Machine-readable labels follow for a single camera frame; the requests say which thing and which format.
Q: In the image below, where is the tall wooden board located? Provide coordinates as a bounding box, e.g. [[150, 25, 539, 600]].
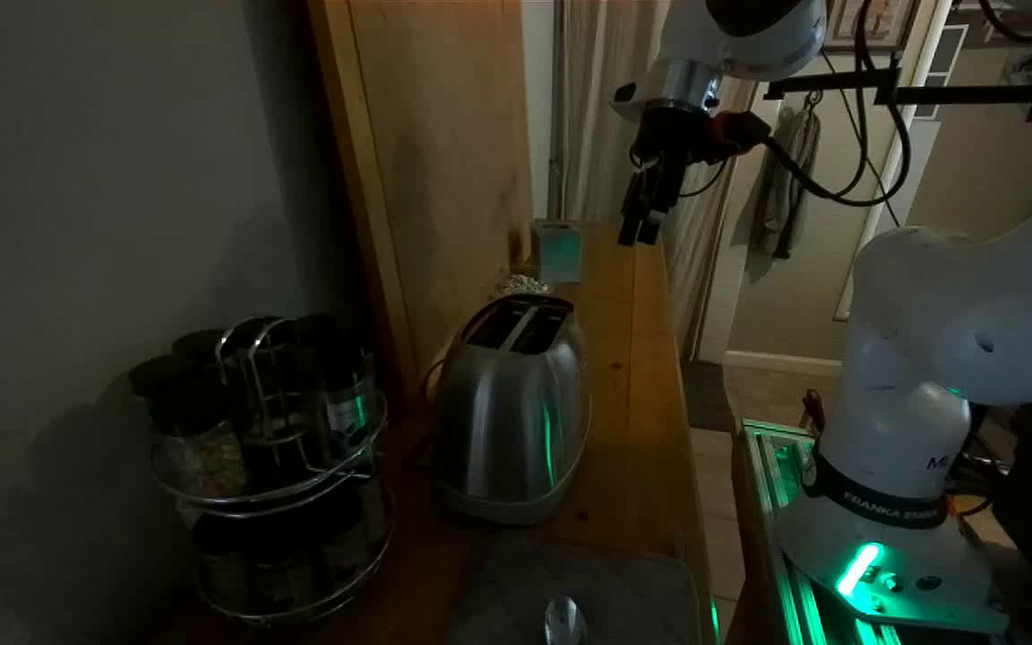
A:
[[304, 0, 542, 404]]

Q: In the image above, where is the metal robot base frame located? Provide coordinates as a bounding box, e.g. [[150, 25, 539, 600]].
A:
[[727, 416, 1022, 645]]

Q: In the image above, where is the silver two-slot toaster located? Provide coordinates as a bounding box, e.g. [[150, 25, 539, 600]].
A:
[[429, 289, 593, 530]]

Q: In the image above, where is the orange-tipped cable plug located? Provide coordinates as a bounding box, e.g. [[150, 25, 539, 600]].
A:
[[710, 108, 773, 158]]

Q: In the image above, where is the black-lid spice jar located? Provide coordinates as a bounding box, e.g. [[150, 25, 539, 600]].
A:
[[128, 347, 253, 503], [284, 311, 385, 449]]

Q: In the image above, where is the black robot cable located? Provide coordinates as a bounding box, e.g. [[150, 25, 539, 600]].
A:
[[763, 0, 918, 211]]

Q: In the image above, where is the clear glass object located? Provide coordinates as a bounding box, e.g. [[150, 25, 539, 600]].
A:
[[542, 590, 593, 645]]

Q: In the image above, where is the small teal box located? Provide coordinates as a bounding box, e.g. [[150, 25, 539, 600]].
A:
[[539, 218, 587, 287]]

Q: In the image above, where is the grey cloth mat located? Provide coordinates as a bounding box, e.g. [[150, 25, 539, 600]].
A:
[[441, 530, 712, 645]]

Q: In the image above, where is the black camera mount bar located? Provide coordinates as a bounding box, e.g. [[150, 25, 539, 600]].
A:
[[763, 64, 1032, 125]]

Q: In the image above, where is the hanging dark towel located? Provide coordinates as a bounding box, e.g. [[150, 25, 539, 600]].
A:
[[749, 94, 829, 269]]

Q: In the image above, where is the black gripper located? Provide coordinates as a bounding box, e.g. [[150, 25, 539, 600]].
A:
[[617, 104, 716, 251]]

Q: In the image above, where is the round wire spice rack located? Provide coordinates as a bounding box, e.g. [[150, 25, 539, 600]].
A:
[[125, 311, 401, 630]]

